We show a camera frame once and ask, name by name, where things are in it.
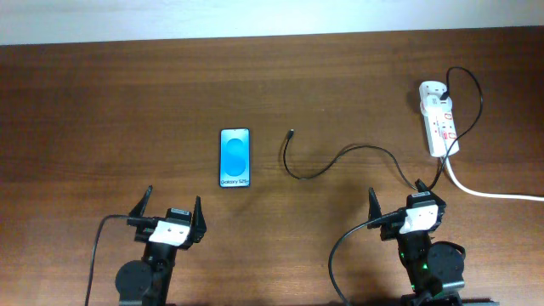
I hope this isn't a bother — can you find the black USB charging cable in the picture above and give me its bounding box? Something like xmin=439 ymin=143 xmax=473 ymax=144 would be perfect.
xmin=282 ymin=66 xmax=485 ymax=191

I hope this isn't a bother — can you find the white power strip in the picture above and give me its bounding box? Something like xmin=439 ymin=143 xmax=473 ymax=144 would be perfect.
xmin=419 ymin=81 xmax=459 ymax=157

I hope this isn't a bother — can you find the white USB charger plug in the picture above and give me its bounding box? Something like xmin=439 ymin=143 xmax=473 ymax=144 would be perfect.
xmin=420 ymin=94 xmax=452 ymax=116

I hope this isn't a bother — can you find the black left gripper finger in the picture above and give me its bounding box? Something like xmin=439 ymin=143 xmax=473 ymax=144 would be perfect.
xmin=191 ymin=196 xmax=207 ymax=243
xmin=128 ymin=185 xmax=153 ymax=218

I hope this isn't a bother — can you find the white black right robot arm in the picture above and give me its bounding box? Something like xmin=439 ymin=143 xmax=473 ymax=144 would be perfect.
xmin=367 ymin=180 xmax=466 ymax=306

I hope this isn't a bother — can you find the blue Galaxy smartphone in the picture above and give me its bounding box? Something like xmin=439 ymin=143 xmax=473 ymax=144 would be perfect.
xmin=218 ymin=128 xmax=251 ymax=188

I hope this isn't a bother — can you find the white power strip cord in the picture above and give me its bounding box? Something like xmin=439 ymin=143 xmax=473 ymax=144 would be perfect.
xmin=442 ymin=156 xmax=544 ymax=202

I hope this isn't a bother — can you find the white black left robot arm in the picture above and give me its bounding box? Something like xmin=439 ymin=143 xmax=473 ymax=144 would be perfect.
xmin=115 ymin=186 xmax=207 ymax=306

